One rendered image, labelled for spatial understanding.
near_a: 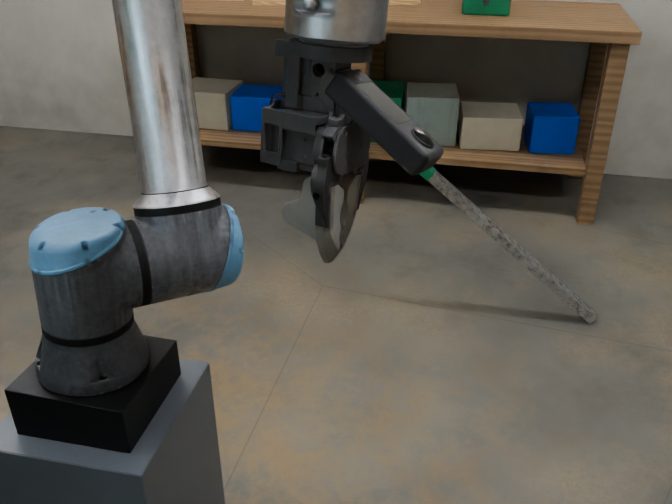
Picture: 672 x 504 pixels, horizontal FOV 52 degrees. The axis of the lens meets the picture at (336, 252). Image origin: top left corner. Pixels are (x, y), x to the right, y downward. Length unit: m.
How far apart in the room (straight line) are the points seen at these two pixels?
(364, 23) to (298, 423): 1.58
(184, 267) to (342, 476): 0.92
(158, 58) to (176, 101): 0.07
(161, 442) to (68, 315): 0.27
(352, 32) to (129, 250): 0.66
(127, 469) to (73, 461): 0.10
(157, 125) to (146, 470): 0.57
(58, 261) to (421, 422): 1.26
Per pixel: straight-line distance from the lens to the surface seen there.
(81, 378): 1.22
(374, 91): 0.64
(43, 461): 1.29
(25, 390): 1.28
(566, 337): 2.50
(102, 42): 4.22
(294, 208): 0.67
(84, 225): 1.17
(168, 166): 1.17
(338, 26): 0.60
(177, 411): 1.31
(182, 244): 1.17
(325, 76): 0.63
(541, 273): 2.48
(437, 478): 1.93
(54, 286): 1.15
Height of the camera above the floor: 1.41
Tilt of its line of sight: 29 degrees down
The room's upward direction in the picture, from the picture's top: straight up
